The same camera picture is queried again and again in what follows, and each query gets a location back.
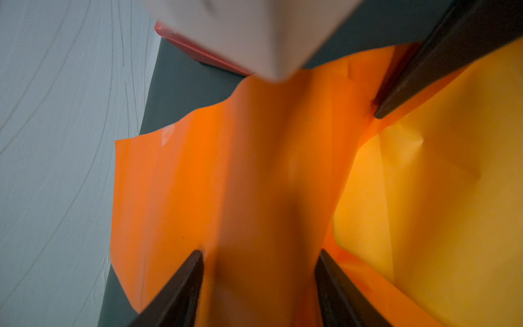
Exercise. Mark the red tape dispenser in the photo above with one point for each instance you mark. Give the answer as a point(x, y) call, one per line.
point(196, 52)

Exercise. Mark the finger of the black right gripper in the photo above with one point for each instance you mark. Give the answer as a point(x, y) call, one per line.
point(469, 30)

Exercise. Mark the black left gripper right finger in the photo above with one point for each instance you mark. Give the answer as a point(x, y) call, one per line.
point(340, 301)

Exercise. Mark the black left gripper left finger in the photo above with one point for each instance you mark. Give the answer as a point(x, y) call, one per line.
point(176, 304)

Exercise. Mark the orange wrapping paper sheet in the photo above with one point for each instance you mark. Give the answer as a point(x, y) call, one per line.
point(422, 209)

